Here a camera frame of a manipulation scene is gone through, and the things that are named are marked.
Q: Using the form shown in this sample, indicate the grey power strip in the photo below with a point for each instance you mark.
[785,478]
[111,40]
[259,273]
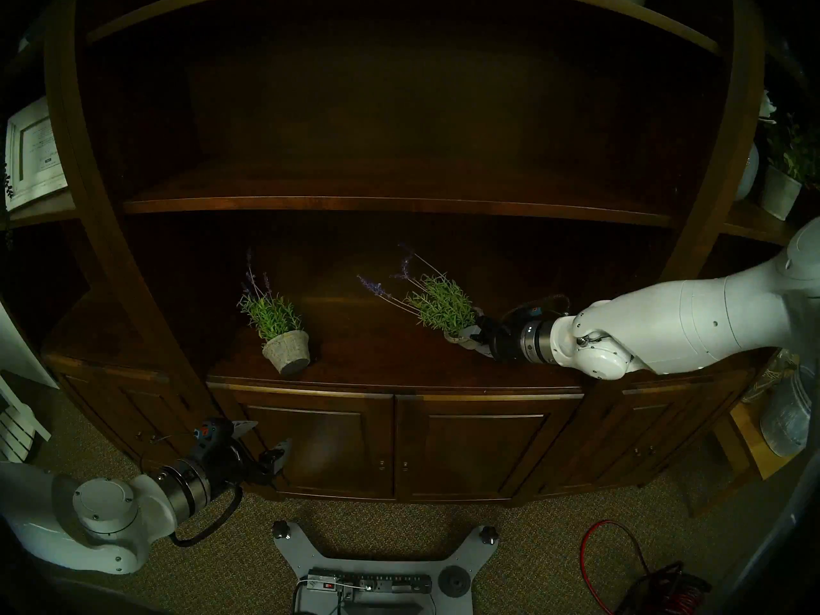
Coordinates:
[384,583]

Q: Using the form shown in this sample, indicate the green plant in white pot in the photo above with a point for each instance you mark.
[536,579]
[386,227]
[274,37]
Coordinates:
[778,194]

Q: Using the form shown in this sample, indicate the white artificial flower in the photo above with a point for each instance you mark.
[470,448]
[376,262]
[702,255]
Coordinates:
[767,104]

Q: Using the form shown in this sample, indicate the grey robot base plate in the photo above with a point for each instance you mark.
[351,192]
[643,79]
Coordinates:
[384,565]

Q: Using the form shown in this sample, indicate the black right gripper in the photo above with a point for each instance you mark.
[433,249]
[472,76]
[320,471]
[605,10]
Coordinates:
[507,343]

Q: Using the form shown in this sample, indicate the fake lavender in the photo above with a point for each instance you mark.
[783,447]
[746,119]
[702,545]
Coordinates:
[442,306]
[286,353]

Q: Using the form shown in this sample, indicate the white round vase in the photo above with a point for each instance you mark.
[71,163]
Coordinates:
[746,172]

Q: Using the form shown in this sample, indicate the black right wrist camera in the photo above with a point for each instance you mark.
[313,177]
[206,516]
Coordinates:
[528,312]

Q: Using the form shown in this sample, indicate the black round rubber disc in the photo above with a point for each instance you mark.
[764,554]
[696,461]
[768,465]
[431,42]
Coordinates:
[452,582]

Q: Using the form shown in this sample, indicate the dark hanging plant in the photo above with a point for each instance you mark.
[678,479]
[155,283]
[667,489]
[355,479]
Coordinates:
[5,184]

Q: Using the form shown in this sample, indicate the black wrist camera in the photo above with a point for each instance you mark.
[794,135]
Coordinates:
[208,431]
[528,312]

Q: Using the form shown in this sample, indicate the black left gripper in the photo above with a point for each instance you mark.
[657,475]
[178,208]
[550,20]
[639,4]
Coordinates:
[230,466]

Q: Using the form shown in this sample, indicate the white wooden chair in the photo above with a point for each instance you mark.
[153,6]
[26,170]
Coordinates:
[16,428]

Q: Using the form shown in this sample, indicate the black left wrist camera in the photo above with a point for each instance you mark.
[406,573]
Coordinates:
[208,431]

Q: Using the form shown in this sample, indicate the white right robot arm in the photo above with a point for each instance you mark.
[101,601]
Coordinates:
[672,325]

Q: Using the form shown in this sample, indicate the black star knob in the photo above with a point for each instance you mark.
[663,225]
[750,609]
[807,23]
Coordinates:
[280,529]
[490,534]

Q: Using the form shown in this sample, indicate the white framed certificate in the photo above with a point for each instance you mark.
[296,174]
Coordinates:
[38,152]

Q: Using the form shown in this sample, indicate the dark wooden shelf cabinet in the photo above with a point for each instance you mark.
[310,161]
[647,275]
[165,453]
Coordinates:
[410,172]

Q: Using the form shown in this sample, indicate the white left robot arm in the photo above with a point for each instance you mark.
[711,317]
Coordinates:
[102,511]

